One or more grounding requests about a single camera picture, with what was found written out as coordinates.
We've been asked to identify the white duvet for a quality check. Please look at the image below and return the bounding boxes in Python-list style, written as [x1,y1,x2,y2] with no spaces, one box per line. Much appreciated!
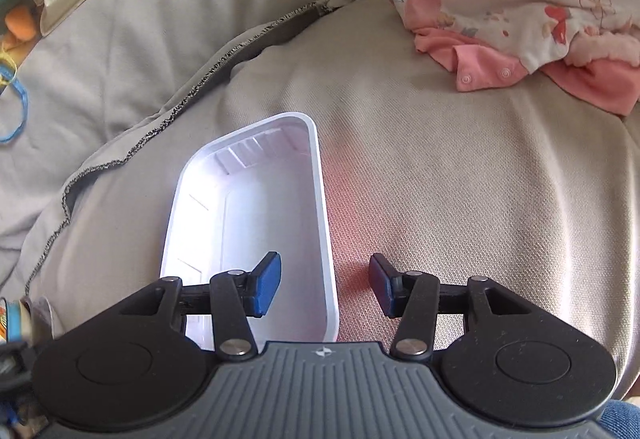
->
[0,0,418,300]

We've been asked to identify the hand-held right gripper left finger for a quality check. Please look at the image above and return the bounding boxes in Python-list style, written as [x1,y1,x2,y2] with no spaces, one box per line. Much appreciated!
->
[120,251,282,363]

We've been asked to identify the orange plush piece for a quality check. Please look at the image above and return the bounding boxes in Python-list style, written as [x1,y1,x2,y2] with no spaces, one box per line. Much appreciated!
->
[5,6,39,42]

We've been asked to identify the white rectangular plastic container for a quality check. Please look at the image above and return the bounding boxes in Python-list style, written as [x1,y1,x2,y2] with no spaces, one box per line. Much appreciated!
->
[159,111,340,351]

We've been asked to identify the striped colourful object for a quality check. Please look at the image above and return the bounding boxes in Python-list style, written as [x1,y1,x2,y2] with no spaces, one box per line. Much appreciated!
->
[0,298,34,341]

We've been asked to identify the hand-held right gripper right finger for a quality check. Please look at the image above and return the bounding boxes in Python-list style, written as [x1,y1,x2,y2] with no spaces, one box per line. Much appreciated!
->
[369,253,531,363]

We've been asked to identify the beige couch cushion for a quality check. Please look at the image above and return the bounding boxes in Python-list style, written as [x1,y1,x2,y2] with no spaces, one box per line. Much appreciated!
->
[20,0,640,420]

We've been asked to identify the blue elastic band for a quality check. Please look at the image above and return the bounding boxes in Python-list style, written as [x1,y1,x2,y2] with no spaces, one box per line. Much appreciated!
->
[0,54,30,144]

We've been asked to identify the person's blue jeans leg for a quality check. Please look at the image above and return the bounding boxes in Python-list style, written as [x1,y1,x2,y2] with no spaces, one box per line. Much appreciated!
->
[599,399,640,439]

